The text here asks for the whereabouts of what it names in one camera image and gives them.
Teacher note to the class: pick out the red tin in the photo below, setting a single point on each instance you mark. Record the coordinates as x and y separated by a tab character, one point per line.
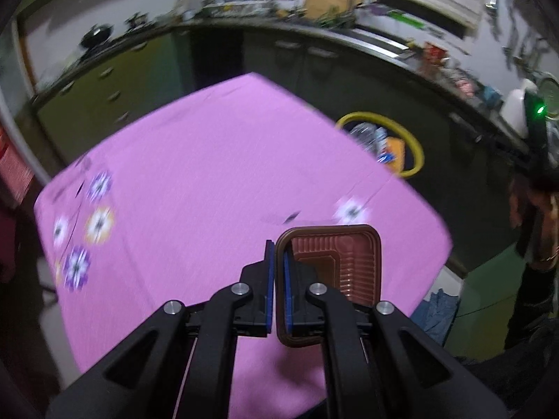
436	52

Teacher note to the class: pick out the blue cup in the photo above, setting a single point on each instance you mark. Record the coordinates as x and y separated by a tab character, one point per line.
491	96

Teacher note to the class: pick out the blue cloth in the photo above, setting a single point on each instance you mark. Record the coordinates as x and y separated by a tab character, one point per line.
436	314

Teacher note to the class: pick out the yellow rimmed waste bin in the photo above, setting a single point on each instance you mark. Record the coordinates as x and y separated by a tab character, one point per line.
412	139

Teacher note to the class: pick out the hanging metal utensils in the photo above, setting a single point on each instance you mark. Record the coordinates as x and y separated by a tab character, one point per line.
519	39

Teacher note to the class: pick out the white plastic jug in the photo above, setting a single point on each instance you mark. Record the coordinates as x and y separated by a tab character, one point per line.
517	104

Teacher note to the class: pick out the green kitchen cabinet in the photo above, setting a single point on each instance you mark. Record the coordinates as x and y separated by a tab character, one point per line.
109	83

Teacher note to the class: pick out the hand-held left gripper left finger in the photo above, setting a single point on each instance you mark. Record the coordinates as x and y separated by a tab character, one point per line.
270	288

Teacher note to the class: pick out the person's right hand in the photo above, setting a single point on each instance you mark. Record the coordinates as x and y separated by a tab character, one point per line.
548	227

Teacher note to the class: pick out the pink floral tablecloth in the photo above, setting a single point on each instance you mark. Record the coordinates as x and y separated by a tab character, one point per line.
196	161

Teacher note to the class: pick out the brown plastic tray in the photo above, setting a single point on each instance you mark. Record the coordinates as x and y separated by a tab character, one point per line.
345	266

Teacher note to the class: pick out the steel sink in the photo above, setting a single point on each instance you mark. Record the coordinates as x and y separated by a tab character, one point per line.
375	37

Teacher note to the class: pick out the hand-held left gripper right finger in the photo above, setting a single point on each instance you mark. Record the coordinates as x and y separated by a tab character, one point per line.
287	297

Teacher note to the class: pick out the wooden cutting board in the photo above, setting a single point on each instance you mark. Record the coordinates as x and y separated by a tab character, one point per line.
334	2

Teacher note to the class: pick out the dark counter cabinet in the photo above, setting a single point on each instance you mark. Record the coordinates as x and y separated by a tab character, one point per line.
349	70

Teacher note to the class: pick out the red checked apron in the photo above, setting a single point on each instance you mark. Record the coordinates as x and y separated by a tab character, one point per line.
15	166

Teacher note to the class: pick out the person's right forearm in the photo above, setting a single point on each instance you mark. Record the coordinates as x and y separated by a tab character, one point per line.
537	305

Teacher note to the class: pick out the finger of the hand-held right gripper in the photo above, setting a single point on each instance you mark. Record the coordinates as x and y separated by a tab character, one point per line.
506	148

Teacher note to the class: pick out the green vegetables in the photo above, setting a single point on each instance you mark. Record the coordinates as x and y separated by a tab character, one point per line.
334	16

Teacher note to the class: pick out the black wok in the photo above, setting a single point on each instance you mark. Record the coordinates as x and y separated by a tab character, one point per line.
97	37

